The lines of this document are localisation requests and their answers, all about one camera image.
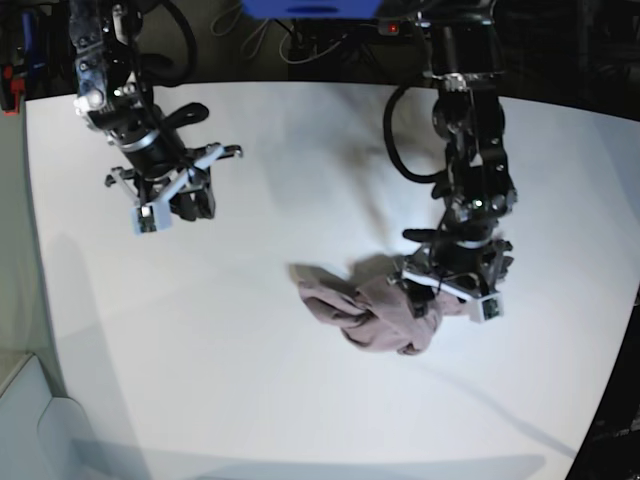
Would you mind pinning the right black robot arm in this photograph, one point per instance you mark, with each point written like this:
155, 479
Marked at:
115, 96

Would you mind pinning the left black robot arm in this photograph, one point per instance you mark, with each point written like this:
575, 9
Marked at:
466, 63

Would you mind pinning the blue plastic box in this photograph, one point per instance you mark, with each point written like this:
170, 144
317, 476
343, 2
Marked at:
311, 9

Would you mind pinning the grey rounded bin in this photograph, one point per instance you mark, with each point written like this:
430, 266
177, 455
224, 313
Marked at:
40, 433

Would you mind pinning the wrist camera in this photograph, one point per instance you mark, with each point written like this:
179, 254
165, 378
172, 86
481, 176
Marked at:
486, 308
151, 217

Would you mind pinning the mauve t-shirt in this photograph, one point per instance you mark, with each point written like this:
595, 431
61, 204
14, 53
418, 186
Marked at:
371, 311

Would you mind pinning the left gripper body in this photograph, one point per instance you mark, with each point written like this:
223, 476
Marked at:
468, 270

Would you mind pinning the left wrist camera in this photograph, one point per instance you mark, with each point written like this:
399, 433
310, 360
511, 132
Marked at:
486, 308

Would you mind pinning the black power strip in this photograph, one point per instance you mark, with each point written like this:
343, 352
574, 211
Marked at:
395, 28

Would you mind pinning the red and black clamp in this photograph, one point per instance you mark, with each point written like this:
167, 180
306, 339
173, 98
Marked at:
12, 88

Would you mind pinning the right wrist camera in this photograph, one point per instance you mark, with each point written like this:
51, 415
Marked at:
151, 217

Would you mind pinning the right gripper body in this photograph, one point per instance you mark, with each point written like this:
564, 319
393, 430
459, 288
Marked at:
152, 166

